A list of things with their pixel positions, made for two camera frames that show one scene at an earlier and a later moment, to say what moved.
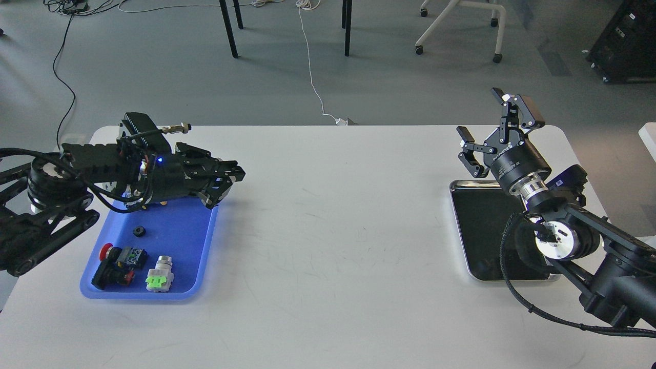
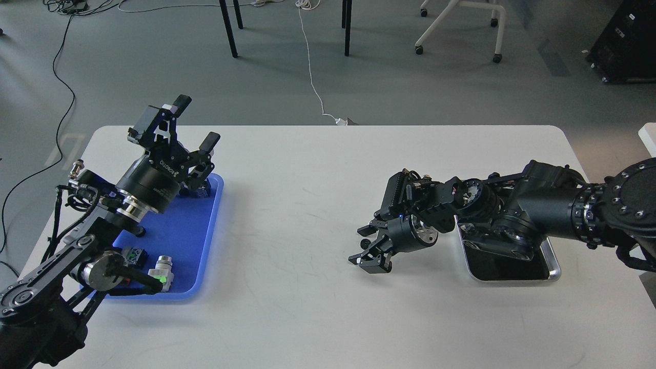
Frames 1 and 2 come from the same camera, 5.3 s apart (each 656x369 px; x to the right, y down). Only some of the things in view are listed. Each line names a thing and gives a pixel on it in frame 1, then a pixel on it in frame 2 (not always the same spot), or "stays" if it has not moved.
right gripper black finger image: (467, 157) → (375, 259)
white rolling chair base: (452, 5) stays
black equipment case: (625, 52) stays
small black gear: (139, 231) → (365, 243)
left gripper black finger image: (213, 189) → (199, 183)
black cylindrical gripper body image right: (523, 169) → (407, 233)
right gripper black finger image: (518, 112) → (372, 228)
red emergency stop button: (107, 251) → (133, 256)
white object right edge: (648, 135) stays
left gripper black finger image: (228, 167) → (155, 127)
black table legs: (346, 23) stays
